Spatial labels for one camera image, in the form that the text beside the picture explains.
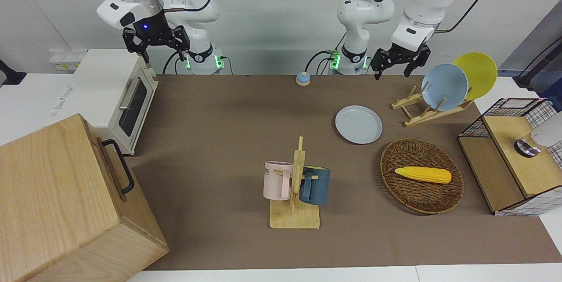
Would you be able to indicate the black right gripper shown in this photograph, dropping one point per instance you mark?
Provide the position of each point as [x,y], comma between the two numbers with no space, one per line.
[151,31]

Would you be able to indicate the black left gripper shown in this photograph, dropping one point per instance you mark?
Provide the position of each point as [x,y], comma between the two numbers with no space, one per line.
[401,56]

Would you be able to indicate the gray plate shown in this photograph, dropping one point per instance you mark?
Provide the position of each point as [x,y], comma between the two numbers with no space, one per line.
[358,124]

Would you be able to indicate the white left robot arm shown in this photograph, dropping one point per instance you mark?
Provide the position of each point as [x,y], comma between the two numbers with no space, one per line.
[430,5]

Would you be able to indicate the wooden plate rack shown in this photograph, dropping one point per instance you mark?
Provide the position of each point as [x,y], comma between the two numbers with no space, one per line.
[421,115]

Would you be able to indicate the light blue plate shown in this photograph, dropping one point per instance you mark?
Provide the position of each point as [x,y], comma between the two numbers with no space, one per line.
[445,86]

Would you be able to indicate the yellow plate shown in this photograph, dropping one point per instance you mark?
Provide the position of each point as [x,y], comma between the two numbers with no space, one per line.
[480,73]

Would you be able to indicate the white toaster oven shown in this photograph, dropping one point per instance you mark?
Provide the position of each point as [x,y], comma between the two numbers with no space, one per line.
[101,88]

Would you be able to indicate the brown table mat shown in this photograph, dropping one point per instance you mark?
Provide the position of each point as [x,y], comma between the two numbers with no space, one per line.
[219,141]

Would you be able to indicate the yellow corn cob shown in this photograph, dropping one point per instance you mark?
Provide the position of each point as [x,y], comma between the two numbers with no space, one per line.
[423,175]

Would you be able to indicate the brown wicker basket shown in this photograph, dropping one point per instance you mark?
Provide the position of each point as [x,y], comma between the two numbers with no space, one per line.
[417,196]

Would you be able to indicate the dark blue mug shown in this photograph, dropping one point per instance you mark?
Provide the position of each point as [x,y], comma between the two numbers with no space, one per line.
[318,185]

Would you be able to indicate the black stand foot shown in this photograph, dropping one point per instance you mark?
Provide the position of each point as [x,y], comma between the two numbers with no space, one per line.
[533,73]
[9,75]

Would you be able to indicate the pink mug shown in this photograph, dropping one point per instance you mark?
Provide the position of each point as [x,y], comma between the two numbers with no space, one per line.
[276,181]

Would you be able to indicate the white cylinder with glass base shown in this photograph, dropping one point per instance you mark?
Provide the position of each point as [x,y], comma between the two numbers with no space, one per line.
[546,135]

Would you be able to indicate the wooden mug rack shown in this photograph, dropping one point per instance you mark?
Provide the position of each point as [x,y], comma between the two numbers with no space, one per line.
[295,218]

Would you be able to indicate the white wall power strip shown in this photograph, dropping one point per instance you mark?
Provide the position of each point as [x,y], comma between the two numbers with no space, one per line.
[63,60]

